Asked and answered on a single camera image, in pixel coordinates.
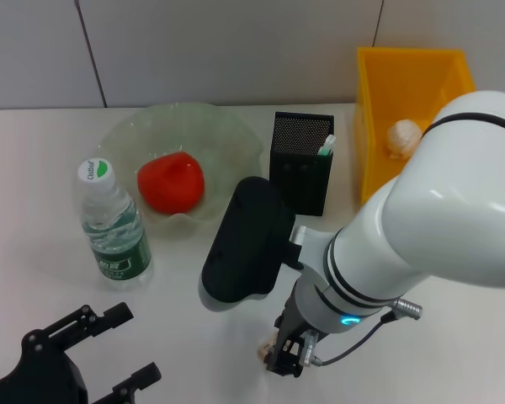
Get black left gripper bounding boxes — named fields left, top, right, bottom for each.
left=0, top=301, right=162, bottom=404

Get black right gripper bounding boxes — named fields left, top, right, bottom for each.
left=265, top=294, right=308, bottom=377

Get beige eraser with barcode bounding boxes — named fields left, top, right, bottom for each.
left=256, top=334, right=277, bottom=359

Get clear water bottle green label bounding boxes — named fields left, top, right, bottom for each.
left=75, top=157, right=153, bottom=293

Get red-orange toy fruit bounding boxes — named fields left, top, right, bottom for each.
left=136, top=151, right=206, bottom=216

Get mint green utility knife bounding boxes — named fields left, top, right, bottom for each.
left=317, top=134, right=337, bottom=157

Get white paper ball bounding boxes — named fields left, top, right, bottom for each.
left=385, top=119, right=423, bottom=161

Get black mesh pen holder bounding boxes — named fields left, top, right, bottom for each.
left=268, top=111, right=335, bottom=218

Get frosted green glass fruit bowl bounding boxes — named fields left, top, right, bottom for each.
left=93, top=102, right=264, bottom=237

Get yellow plastic bin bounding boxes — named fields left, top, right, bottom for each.
left=353, top=45, right=476, bottom=207

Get right wrist cable with connector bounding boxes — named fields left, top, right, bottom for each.
left=298, top=296, right=424, bottom=368

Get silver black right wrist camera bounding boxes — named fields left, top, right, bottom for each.
left=199, top=176, right=298, bottom=305

